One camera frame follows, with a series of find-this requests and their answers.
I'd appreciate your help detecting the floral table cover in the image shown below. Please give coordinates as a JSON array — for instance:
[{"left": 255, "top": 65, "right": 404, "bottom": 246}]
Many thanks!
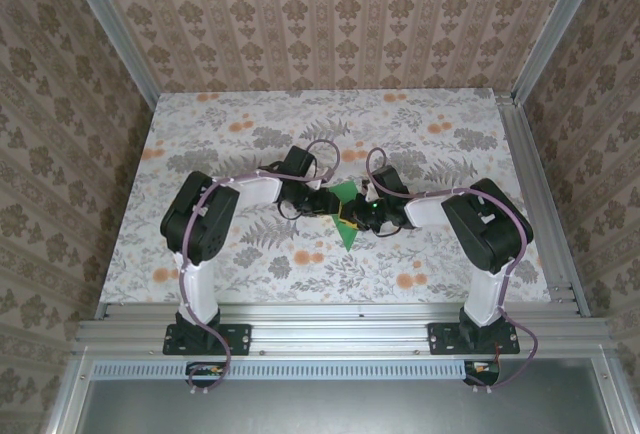
[{"left": 98, "top": 87, "right": 552, "bottom": 305}]

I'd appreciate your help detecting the grey metal panel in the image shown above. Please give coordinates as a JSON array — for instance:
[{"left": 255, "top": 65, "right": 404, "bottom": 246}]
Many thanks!
[{"left": 47, "top": 357, "right": 632, "bottom": 434}]

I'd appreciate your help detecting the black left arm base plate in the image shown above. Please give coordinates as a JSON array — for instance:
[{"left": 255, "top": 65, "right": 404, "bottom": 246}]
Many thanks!
[{"left": 163, "top": 322, "right": 252, "bottom": 356}]

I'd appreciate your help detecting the aluminium frame post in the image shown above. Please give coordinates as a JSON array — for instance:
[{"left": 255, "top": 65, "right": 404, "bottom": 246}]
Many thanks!
[
  {"left": 509, "top": 0, "right": 616, "bottom": 105},
  {"left": 58, "top": 0, "right": 164, "bottom": 109}
]

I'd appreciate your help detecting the grey slotted cable duct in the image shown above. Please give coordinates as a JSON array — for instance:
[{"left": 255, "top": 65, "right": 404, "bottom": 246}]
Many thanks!
[{"left": 92, "top": 359, "right": 469, "bottom": 381}]

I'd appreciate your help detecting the aluminium side rail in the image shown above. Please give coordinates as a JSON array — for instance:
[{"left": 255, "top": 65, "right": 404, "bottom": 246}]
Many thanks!
[{"left": 494, "top": 92, "right": 592, "bottom": 318}]

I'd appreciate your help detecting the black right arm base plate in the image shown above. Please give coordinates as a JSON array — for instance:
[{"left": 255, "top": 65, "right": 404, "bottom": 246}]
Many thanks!
[{"left": 428, "top": 321, "right": 521, "bottom": 356}]

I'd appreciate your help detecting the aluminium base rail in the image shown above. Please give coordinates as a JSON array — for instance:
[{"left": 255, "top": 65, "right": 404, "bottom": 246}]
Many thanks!
[{"left": 74, "top": 302, "right": 609, "bottom": 358}]

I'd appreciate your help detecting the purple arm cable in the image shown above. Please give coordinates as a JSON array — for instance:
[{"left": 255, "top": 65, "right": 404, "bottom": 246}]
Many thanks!
[
  {"left": 366, "top": 147, "right": 539, "bottom": 394},
  {"left": 178, "top": 139, "right": 342, "bottom": 395}
]

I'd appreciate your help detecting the green paper sheet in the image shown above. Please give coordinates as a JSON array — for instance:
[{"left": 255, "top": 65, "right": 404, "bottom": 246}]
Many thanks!
[{"left": 327, "top": 181, "right": 371, "bottom": 252}]

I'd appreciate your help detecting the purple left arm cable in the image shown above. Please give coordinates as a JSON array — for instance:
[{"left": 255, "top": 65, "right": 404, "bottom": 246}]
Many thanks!
[{"left": 178, "top": 139, "right": 342, "bottom": 395}]

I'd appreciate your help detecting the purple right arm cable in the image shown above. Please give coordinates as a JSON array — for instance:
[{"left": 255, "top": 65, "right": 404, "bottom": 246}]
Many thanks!
[{"left": 366, "top": 147, "right": 539, "bottom": 394}]

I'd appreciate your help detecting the small circuit board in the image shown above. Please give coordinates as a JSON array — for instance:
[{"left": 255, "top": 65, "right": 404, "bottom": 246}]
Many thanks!
[
  {"left": 187, "top": 361, "right": 226, "bottom": 389},
  {"left": 463, "top": 357, "right": 502, "bottom": 386}
]

